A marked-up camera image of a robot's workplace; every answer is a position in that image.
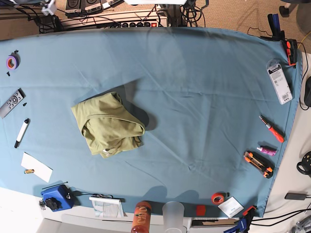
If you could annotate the olive green t-shirt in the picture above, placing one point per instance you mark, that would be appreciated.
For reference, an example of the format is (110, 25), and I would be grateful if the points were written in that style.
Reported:
(107, 126)

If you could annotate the black power adapter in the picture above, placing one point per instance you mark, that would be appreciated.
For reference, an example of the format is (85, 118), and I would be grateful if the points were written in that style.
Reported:
(296, 196)

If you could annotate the orange drink bottle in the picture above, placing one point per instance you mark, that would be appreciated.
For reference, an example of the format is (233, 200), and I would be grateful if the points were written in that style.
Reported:
(142, 217)

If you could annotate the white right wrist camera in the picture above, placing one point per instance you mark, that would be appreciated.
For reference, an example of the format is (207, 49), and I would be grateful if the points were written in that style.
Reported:
(48, 7)

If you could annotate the grey remote control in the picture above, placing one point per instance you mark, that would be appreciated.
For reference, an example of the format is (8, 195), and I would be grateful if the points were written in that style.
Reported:
(11, 103)

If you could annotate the purple tape roll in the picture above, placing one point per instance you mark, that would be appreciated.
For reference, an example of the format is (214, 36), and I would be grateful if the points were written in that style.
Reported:
(12, 61)

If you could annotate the orange black clamp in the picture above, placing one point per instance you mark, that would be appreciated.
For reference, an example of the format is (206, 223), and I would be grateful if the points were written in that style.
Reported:
(291, 50)

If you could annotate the blue table cloth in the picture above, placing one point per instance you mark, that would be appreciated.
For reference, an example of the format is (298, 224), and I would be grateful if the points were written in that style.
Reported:
(198, 91)

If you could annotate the white power strip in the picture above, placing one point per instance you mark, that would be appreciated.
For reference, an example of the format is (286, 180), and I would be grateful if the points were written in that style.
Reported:
(127, 19)

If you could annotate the small yellow battery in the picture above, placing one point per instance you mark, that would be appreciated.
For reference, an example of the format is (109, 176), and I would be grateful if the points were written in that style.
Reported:
(29, 171)

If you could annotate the white paper sheet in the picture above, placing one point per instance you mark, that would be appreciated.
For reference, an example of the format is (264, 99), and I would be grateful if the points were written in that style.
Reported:
(41, 170)

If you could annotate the white black marker pen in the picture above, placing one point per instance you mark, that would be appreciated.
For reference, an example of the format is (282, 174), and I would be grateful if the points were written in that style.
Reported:
(21, 132)

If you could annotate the orange tape roll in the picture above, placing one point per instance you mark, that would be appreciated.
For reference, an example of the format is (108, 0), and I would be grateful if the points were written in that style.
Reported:
(218, 198)

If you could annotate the translucent plastic cup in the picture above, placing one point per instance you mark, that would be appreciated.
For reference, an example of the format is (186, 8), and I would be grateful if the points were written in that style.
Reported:
(173, 213)

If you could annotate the blue box with knob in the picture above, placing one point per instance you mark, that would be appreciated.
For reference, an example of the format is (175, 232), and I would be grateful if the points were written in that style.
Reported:
(58, 198)

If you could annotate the blue orange bar clamp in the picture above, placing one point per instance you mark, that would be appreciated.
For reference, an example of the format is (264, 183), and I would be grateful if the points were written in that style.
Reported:
(243, 224)

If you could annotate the purple glue tube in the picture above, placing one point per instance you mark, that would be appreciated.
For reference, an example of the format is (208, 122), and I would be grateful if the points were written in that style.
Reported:
(268, 151)

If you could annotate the small red block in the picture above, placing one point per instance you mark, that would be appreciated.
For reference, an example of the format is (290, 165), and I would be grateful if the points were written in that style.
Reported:
(200, 210)

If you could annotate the clear plastic bit case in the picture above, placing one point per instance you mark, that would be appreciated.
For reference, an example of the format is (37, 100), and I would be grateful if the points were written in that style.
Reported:
(279, 81)

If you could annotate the black cable tie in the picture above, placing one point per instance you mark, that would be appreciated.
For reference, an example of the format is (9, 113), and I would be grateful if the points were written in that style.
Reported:
(55, 185)

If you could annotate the white paper booklet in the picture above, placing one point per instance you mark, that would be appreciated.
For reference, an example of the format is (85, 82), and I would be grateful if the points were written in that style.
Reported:
(107, 208)

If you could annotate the orange black utility knife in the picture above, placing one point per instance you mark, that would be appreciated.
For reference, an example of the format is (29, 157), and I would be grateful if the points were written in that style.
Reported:
(259, 163)

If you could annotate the red handled screwdriver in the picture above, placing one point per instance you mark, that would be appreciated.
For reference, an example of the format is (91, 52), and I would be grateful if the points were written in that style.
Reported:
(276, 134)

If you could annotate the white square card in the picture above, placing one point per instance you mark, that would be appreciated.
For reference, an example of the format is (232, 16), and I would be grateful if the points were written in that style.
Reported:
(231, 207)

